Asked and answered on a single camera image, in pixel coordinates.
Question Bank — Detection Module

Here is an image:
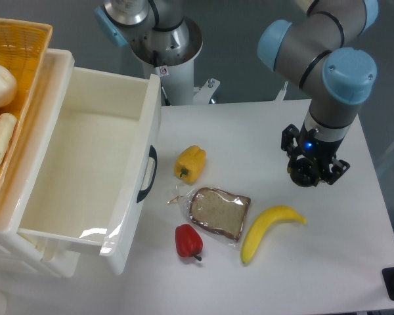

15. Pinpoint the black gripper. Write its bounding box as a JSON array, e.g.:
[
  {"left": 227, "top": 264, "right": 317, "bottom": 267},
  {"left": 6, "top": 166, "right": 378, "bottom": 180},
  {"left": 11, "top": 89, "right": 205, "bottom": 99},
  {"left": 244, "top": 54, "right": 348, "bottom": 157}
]
[{"left": 281, "top": 124, "right": 350, "bottom": 185}]

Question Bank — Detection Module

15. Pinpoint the dark purple mangosteen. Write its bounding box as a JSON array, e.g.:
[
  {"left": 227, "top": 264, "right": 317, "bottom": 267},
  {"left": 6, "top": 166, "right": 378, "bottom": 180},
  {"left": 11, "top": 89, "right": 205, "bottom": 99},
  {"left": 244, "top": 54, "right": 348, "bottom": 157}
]
[{"left": 288, "top": 157, "right": 320, "bottom": 188}]

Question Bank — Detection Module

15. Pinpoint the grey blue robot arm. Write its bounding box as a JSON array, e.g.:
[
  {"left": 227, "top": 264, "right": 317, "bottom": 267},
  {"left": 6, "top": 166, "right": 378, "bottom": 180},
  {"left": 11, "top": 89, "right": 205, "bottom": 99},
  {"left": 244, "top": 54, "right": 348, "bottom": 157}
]
[{"left": 257, "top": 1, "right": 379, "bottom": 187}]

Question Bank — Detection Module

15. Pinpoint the white open upper drawer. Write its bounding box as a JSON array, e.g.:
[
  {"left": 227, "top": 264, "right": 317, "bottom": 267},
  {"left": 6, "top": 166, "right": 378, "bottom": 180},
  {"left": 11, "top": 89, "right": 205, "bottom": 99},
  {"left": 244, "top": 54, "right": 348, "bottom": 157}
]
[{"left": 18, "top": 66, "right": 162, "bottom": 276}]

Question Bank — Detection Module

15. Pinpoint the white plastic drawer cabinet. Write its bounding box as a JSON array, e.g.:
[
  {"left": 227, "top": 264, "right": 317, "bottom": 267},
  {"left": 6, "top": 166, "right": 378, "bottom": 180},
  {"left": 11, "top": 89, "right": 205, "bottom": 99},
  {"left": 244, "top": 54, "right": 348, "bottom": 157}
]
[{"left": 0, "top": 49, "right": 85, "bottom": 278}]

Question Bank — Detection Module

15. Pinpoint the yellow banana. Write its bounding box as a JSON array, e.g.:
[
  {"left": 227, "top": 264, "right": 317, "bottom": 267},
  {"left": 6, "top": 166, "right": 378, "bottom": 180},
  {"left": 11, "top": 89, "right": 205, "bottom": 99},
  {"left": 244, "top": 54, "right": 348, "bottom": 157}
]
[{"left": 240, "top": 205, "right": 307, "bottom": 265}]

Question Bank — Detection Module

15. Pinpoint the bagged brown bread slice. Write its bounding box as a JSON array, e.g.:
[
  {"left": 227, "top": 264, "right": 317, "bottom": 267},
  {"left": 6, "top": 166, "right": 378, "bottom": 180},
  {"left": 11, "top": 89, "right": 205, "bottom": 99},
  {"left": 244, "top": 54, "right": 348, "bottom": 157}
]
[{"left": 167, "top": 187, "right": 252, "bottom": 247}]

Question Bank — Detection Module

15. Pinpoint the yellow bell pepper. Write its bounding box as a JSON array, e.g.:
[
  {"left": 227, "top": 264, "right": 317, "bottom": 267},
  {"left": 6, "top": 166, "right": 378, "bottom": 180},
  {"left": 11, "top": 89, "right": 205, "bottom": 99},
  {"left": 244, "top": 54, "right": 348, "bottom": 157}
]
[{"left": 173, "top": 145, "right": 206, "bottom": 184}]

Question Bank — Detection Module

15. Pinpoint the red bell pepper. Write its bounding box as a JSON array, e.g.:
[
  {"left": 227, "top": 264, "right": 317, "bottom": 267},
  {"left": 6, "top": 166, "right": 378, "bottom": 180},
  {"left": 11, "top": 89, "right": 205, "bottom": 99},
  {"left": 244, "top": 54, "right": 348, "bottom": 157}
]
[{"left": 175, "top": 224, "right": 203, "bottom": 262}]

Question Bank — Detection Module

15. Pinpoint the orange wicker basket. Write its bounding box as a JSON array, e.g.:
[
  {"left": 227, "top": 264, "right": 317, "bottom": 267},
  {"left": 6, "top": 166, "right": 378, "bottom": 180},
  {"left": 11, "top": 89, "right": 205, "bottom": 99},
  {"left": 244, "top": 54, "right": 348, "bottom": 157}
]
[{"left": 0, "top": 18, "right": 53, "bottom": 193}]

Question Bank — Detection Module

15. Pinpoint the dark drawer handle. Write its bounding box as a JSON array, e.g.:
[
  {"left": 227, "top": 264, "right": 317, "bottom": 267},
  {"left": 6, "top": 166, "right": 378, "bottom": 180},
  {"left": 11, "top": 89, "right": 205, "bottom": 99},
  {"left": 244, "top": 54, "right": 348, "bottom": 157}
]
[{"left": 137, "top": 145, "right": 158, "bottom": 203}]

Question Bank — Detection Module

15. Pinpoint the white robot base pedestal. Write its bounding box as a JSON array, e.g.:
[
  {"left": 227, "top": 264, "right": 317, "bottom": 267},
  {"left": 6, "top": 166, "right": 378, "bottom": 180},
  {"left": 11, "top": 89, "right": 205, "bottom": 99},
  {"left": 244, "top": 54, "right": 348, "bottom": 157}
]
[{"left": 94, "top": 0, "right": 223, "bottom": 106}]

